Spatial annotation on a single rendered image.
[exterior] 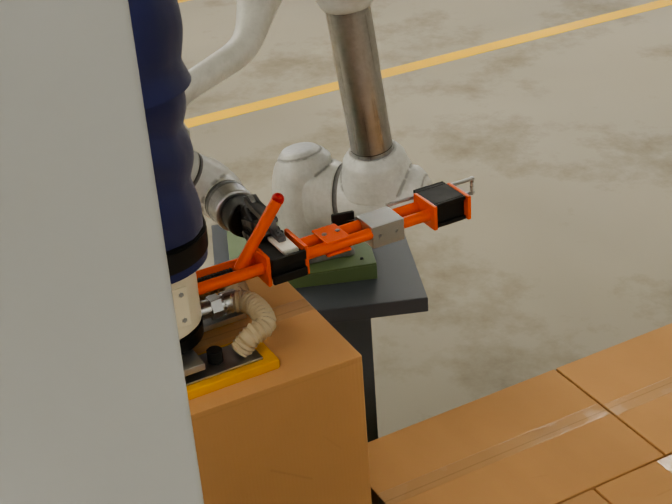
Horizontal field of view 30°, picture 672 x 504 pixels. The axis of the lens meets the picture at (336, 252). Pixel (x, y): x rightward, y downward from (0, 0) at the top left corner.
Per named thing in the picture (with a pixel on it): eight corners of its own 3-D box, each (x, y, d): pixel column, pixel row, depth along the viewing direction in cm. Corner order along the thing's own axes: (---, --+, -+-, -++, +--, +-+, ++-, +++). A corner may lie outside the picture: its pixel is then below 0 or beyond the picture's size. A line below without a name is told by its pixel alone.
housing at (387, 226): (374, 250, 233) (372, 228, 231) (356, 235, 239) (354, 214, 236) (406, 239, 236) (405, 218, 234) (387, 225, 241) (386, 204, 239)
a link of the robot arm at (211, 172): (231, 233, 252) (180, 208, 244) (201, 204, 264) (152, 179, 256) (259, 188, 251) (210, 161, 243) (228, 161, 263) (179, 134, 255)
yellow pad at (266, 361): (96, 434, 206) (91, 410, 204) (77, 404, 214) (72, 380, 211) (281, 368, 219) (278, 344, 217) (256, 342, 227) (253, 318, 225)
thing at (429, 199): (434, 231, 237) (434, 207, 235) (414, 216, 243) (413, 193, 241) (471, 219, 241) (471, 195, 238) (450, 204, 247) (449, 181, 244)
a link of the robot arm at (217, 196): (249, 215, 252) (261, 226, 248) (207, 227, 249) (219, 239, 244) (244, 174, 248) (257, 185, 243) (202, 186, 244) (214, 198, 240)
